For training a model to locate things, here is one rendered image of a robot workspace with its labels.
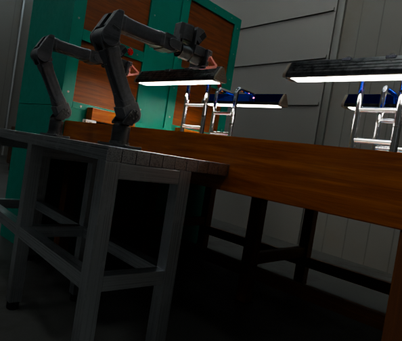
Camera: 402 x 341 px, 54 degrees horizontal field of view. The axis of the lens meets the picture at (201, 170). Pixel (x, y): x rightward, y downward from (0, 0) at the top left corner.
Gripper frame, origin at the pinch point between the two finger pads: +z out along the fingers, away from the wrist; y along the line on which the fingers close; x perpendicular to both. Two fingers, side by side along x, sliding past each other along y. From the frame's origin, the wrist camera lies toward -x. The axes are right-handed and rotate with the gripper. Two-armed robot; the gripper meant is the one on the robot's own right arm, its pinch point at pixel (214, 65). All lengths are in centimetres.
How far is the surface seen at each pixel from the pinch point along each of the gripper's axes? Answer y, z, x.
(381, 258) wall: 12, 226, 85
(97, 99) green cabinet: 90, -5, 15
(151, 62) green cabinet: 92, 26, -18
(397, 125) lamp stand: -60, 39, 14
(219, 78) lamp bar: 12.2, 14.7, 0.3
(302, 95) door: 111, 214, -50
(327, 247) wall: 60, 226, 89
